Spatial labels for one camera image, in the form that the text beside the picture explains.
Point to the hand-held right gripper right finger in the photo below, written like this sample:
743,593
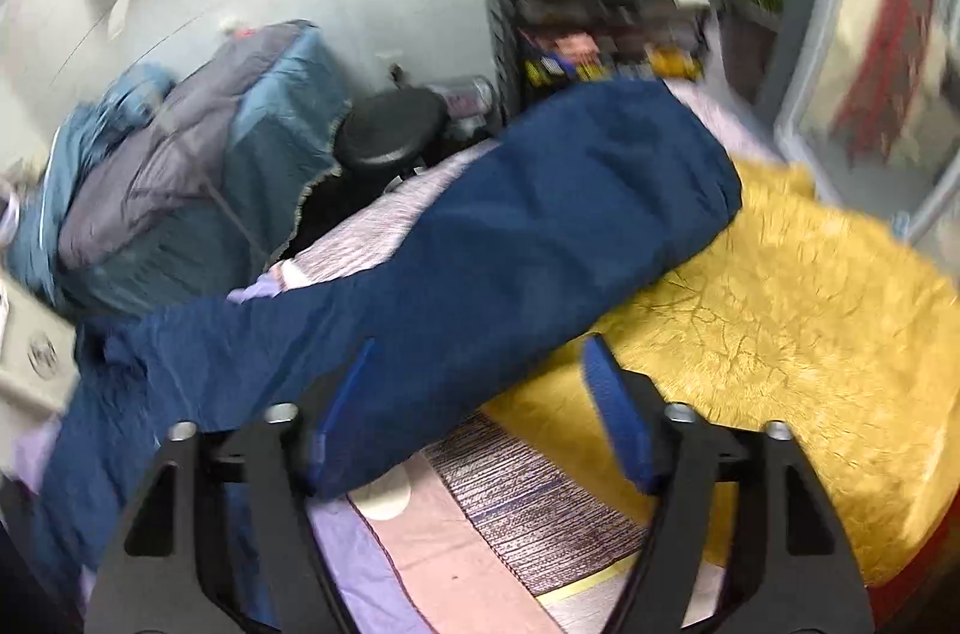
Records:
615,416

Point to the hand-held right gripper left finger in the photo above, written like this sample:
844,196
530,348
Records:
339,409

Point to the navy blue jacket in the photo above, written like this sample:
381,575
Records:
540,229

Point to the yellow fuzzy blanket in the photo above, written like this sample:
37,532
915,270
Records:
795,349

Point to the patterned purple pink bed sheet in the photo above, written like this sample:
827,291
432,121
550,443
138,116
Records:
450,566

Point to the blue grey quilt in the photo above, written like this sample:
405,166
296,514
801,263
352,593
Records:
187,169

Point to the black round stool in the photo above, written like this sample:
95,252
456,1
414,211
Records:
390,131

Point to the red hanging cloth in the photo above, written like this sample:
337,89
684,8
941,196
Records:
885,26

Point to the grey door frame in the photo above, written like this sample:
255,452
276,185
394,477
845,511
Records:
810,3

